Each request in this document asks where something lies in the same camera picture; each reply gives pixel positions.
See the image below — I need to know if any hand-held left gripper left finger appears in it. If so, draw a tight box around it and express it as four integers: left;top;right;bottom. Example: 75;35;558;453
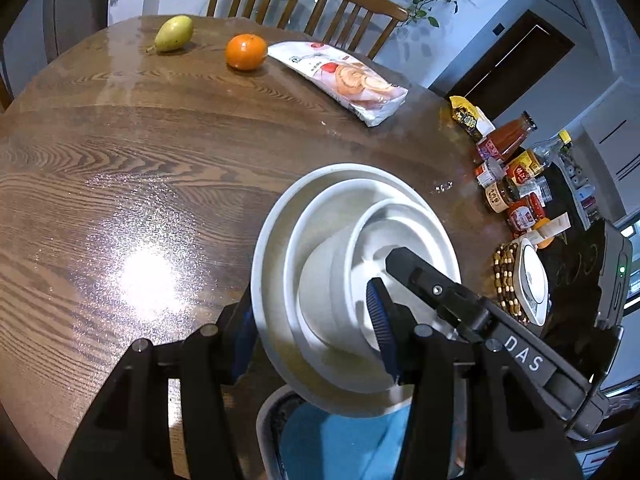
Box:
57;301;261;480

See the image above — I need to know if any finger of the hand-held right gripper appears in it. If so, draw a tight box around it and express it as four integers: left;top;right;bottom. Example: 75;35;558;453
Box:
385;247;493;343

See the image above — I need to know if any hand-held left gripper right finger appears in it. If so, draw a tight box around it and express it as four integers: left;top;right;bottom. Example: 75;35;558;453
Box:
365;276;583;480

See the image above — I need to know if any small white straight-sided bowl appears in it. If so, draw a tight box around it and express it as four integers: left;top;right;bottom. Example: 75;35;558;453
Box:
298;199;446;361

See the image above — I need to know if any large patterned square plate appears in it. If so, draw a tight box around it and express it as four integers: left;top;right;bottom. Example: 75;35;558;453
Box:
255;386;471;480

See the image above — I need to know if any large white bowl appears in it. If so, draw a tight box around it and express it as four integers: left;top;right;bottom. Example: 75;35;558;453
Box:
250;162;462;418

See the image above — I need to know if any blue dish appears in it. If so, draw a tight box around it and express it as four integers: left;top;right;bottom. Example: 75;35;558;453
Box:
280;401;418;480

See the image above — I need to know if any medium white bowl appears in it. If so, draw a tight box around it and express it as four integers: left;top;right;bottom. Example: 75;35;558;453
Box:
285;178;453;393

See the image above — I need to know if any white dish with dark rim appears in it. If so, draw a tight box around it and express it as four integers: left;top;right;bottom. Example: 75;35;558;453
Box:
517;237;550;326

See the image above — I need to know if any black patterned cloth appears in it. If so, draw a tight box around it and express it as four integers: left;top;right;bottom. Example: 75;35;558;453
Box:
540;162;618;341

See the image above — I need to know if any brown sauce jar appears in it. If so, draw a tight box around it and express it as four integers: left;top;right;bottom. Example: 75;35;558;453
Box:
482;176;521;213

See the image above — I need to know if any red seasoning packet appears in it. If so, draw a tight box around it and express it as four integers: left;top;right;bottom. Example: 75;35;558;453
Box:
506;195;547;233

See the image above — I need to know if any white paper card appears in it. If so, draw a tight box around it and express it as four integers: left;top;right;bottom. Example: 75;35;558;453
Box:
529;212;571;243

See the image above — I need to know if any red sauce bottle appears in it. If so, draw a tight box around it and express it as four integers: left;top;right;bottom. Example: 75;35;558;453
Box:
475;111;538;163

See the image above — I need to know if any tray of small bottles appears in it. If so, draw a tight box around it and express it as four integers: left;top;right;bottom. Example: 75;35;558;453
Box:
557;147;603;223

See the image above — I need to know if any yellow snack packet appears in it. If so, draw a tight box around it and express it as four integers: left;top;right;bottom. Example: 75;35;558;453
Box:
448;95;496;140

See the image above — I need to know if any white snack bag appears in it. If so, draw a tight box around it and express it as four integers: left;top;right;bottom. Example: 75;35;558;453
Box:
267;41;409;127

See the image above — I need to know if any dark wooden door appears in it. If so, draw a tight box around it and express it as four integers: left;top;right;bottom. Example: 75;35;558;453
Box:
445;10;576;121

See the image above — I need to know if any orange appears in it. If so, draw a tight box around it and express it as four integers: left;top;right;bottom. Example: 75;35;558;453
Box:
225;33;268;71

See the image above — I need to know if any green pear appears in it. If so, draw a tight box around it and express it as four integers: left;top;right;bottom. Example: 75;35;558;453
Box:
146;15;195;54

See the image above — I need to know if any grey fridge with magnets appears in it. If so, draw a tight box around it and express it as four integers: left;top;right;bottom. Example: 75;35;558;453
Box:
42;0;108;56

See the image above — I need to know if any white wall cabinet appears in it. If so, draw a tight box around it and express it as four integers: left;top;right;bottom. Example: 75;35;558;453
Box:
575;75;640;211

